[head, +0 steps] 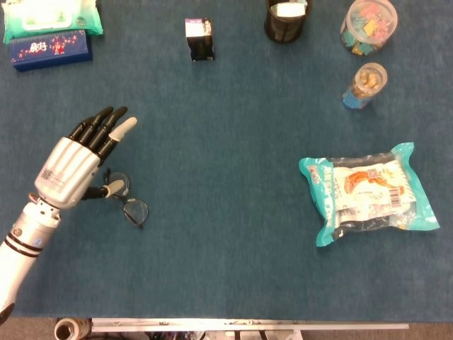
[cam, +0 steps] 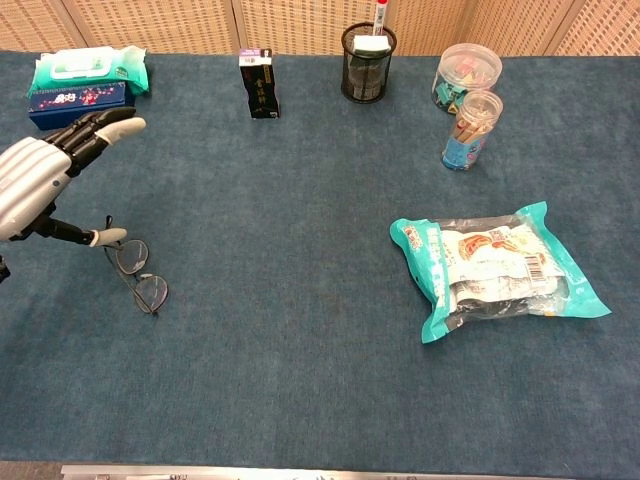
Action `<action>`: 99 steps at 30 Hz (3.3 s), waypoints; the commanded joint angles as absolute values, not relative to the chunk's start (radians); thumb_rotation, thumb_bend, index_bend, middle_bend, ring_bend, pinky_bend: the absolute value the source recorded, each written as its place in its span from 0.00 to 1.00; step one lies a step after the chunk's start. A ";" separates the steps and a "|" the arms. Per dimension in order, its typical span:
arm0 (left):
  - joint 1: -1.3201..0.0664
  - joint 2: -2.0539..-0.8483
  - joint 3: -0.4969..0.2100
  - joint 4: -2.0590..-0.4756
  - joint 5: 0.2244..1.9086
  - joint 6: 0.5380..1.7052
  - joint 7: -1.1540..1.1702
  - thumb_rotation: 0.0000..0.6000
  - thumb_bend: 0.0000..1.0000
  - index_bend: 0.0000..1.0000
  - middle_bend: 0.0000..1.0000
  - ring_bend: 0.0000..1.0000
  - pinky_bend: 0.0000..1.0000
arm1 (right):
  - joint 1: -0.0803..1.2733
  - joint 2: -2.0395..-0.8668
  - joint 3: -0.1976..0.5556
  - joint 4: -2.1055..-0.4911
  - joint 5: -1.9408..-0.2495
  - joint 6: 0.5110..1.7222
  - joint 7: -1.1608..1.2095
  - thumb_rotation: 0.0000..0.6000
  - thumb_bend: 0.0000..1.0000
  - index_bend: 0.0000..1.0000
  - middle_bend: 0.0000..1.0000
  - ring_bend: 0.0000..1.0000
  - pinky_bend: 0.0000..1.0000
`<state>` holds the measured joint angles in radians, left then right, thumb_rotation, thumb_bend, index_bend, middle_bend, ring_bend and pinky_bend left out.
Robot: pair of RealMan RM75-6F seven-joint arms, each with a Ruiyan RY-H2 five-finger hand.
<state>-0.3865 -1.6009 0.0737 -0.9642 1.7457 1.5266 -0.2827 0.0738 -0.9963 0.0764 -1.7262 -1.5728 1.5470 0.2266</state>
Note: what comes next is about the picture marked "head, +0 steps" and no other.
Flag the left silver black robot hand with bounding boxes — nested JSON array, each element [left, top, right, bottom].
[[33, 106, 138, 210]]

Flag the black wire-frame eyeglasses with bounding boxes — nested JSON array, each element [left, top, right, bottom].
[[103, 169, 149, 230]]

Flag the dark blue printed box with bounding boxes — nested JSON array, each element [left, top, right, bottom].
[[8, 29, 94, 73]]

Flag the green wet wipes pack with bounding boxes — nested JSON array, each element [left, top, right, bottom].
[[1, 0, 104, 45]]

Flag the brown tape roll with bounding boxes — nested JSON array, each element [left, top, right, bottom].
[[53, 317, 93, 340]]

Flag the black carton with purple top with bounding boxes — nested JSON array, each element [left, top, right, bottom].
[[183, 17, 216, 62]]

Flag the black mesh pen holder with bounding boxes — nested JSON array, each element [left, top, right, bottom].
[[263, 0, 314, 45]]

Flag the white note pad block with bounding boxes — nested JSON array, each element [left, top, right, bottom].
[[274, 0, 308, 17]]

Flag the teal clear snack bag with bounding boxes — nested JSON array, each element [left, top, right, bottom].
[[298, 142, 441, 248]]

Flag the slim clear jar blue label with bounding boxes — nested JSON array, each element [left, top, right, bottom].
[[341, 62, 389, 111]]

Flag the wide clear jar of clips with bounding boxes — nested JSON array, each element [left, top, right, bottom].
[[339, 0, 398, 57]]

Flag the aluminium table edge rail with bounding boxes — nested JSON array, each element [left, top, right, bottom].
[[91, 317, 410, 334]]

